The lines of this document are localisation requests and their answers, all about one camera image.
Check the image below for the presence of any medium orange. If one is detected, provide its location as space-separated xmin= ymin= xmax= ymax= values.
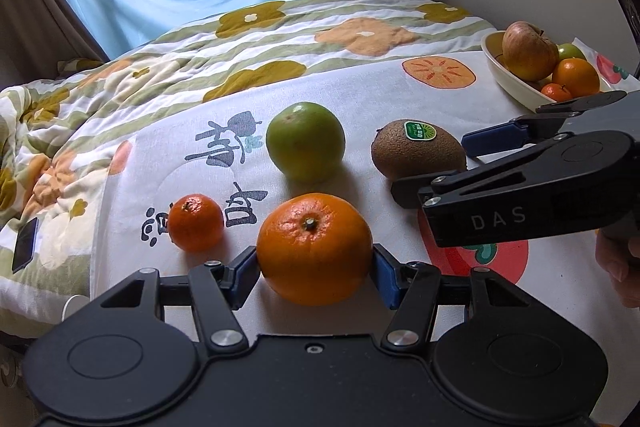
xmin=256 ymin=193 xmax=375 ymax=307

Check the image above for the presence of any brown kiwi with green sticker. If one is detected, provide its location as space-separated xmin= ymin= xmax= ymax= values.
xmin=371 ymin=119 xmax=468 ymax=182

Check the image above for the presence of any cream bowl with yellow inside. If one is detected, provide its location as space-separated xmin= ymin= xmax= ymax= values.
xmin=481 ymin=31 xmax=613 ymax=112

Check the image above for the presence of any large orange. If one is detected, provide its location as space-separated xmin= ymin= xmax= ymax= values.
xmin=551 ymin=58 xmax=601 ymax=98

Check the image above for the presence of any person's right hand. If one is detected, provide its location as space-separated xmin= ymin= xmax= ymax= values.
xmin=595 ymin=227 xmax=640 ymax=308

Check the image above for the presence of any large yellow-red apple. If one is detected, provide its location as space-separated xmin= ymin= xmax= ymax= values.
xmin=502 ymin=21 xmax=560 ymax=82

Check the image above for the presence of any small mandarin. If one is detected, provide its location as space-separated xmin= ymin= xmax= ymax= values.
xmin=541 ymin=83 xmax=573 ymax=102
xmin=167 ymin=193 xmax=225 ymax=253

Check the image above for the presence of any white persimmon print cloth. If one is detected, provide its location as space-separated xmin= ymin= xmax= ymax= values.
xmin=90 ymin=38 xmax=640 ymax=338

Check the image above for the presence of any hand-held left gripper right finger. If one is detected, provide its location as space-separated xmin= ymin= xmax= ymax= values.
xmin=370 ymin=243 xmax=538 ymax=350

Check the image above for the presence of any black smartphone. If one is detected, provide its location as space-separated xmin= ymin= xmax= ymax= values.
xmin=11 ymin=217 xmax=40 ymax=273

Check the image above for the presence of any floral striped quilt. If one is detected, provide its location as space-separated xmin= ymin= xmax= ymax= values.
xmin=0 ymin=0 xmax=498 ymax=338

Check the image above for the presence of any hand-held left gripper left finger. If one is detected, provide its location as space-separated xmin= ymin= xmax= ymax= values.
xmin=92 ymin=246 xmax=260 ymax=354

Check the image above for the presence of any green apple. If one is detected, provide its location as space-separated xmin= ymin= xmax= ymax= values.
xmin=265 ymin=102 xmax=346 ymax=182
xmin=557 ymin=43 xmax=587 ymax=62

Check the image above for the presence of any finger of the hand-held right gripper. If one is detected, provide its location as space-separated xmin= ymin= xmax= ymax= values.
xmin=461 ymin=91 xmax=628 ymax=158
xmin=391 ymin=142 xmax=556 ymax=210

